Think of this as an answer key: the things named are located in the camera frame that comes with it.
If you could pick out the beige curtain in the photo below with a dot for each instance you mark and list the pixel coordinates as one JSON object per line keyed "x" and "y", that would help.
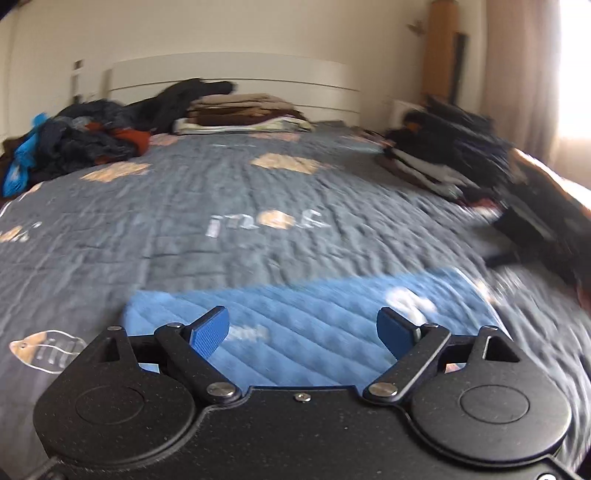
{"x": 517, "y": 69}

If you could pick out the white headboard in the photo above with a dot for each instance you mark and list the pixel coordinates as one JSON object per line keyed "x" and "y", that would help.
{"x": 277, "y": 78}

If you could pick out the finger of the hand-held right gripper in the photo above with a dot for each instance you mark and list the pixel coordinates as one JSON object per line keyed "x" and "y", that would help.
{"x": 505, "y": 261}

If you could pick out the stack of folded brown clothes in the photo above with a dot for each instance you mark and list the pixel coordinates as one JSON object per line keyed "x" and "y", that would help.
{"x": 231, "y": 113}

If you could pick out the rust orange garment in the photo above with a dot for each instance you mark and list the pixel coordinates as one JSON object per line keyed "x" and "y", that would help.
{"x": 134, "y": 138}

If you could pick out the white fan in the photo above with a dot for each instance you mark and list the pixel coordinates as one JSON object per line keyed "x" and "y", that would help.
{"x": 404, "y": 108}

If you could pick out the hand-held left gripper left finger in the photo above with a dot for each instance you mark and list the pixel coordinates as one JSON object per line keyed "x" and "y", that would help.
{"x": 210, "y": 330}

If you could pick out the pile of dark jeans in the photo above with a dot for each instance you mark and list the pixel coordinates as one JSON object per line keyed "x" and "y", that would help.
{"x": 74, "y": 138}

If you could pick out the bright blue garment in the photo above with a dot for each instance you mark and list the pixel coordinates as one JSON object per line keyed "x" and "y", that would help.
{"x": 18, "y": 175}

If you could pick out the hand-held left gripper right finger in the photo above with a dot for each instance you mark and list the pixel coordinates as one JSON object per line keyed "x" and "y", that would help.
{"x": 392, "y": 330}

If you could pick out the blue quilted carrot-print blanket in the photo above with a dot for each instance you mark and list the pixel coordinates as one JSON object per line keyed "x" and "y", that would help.
{"x": 300, "y": 314}

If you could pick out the stack of dark folded clothes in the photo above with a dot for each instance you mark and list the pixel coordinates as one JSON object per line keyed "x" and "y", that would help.
{"x": 452, "y": 143}

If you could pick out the window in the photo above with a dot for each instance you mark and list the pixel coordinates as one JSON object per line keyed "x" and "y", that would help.
{"x": 577, "y": 69}

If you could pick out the black jacket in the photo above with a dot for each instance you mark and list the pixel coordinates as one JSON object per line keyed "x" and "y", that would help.
{"x": 184, "y": 99}

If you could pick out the grey quilted bedspread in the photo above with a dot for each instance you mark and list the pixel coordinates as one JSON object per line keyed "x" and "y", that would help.
{"x": 184, "y": 207}

